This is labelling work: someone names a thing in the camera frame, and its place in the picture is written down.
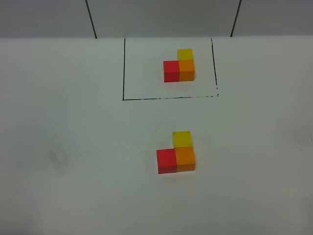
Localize yellow template cube block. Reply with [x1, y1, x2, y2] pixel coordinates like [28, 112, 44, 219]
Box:
[178, 48, 194, 61]

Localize red template cube block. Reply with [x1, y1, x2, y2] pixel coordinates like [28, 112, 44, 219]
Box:
[163, 60, 179, 82]

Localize orange template cube block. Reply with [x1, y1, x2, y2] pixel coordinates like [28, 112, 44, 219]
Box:
[179, 60, 195, 81]

